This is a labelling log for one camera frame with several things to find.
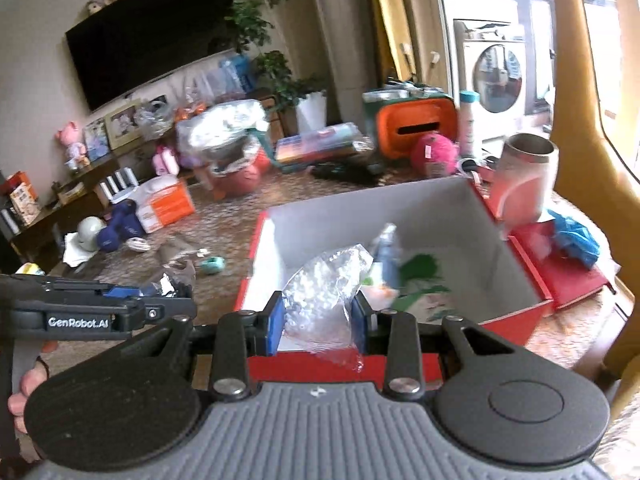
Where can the red cardboard box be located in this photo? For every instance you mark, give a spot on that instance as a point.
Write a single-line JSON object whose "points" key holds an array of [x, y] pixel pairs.
{"points": [[477, 352]]}

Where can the white tower air conditioner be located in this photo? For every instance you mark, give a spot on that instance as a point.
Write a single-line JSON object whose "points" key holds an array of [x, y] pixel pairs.
{"points": [[347, 32]]}

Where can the pink teddy bear figure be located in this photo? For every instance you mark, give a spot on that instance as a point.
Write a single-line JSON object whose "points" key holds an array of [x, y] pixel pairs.
{"points": [[70, 137]]}

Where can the yellow giraffe plush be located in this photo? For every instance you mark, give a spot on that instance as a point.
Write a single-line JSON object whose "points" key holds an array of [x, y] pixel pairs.
{"points": [[592, 175]]}

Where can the pink steel mug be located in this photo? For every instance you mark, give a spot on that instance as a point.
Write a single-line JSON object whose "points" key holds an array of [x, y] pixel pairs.
{"points": [[524, 179]]}

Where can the clear plastic bag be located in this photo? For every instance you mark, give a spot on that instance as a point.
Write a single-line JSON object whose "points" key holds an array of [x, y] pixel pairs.
{"points": [[318, 305]]}

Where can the yellow lidded canister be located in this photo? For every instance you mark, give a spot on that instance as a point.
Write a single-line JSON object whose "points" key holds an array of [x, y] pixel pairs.
{"points": [[29, 268]]}

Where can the colourful bead organizer box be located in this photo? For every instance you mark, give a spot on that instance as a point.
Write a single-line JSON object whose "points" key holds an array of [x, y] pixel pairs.
{"points": [[338, 141]]}

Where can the person's left hand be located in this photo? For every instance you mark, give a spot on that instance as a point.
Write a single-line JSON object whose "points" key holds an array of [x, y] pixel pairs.
{"points": [[30, 381]]}

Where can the blue dumbbell right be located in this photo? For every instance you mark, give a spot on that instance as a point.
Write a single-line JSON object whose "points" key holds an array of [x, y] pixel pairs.
{"points": [[130, 227]]}

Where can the white green wipes packet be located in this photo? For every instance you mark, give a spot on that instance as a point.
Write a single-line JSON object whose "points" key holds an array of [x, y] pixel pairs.
{"points": [[382, 284]]}

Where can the white bottle teal cap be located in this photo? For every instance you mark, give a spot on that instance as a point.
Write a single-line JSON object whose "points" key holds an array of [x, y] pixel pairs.
{"points": [[469, 142]]}

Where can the pink fuzzy plush ball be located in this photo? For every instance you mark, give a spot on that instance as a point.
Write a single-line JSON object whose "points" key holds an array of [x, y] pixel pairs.
{"points": [[434, 156]]}

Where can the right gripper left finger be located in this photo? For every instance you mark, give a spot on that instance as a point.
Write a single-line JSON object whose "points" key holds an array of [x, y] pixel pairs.
{"points": [[240, 335]]}

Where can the orange tissue pack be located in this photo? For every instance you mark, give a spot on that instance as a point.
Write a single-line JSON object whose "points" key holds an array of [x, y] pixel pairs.
{"points": [[162, 201]]}

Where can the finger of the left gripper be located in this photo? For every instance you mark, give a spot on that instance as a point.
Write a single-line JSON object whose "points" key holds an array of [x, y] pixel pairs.
{"points": [[165, 307], [125, 290]]}

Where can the red notebook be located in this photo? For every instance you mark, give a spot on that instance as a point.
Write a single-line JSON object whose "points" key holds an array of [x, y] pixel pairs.
{"points": [[567, 279]]}

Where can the black remote control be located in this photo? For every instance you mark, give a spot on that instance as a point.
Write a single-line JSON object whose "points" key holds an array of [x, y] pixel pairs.
{"points": [[348, 173]]}

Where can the blue crumpled plastic bag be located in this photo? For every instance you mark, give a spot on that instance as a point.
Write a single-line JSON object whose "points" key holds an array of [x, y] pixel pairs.
{"points": [[574, 240]]}

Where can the black flat television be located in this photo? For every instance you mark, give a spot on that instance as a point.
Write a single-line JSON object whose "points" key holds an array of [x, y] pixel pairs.
{"points": [[133, 42]]}

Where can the silver foil snack bag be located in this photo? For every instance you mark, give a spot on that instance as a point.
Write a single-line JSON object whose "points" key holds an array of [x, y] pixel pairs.
{"points": [[178, 258]]}

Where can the white paper napkin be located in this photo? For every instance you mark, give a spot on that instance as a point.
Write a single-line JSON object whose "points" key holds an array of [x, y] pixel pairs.
{"points": [[74, 255]]}

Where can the orange green storage box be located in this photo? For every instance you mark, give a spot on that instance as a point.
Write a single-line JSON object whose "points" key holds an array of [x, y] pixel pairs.
{"points": [[396, 118]]}

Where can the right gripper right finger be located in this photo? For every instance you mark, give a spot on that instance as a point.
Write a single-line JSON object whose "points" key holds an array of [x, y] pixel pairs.
{"points": [[394, 335]]}

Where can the yellow curtain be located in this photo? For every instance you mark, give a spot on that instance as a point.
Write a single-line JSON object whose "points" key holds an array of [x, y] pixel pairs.
{"points": [[393, 45]]}

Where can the potted green plant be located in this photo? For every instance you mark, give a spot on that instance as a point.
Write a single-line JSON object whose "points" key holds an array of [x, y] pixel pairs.
{"points": [[258, 27]]}

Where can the framed photo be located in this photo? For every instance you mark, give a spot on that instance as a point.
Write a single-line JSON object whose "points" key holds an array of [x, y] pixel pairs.
{"points": [[121, 125]]}

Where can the washing machine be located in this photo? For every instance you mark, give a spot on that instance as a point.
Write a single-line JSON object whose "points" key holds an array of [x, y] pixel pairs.
{"points": [[492, 63]]}

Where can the white wifi router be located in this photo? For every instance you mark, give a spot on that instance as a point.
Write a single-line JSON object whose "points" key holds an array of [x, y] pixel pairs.
{"points": [[117, 187]]}

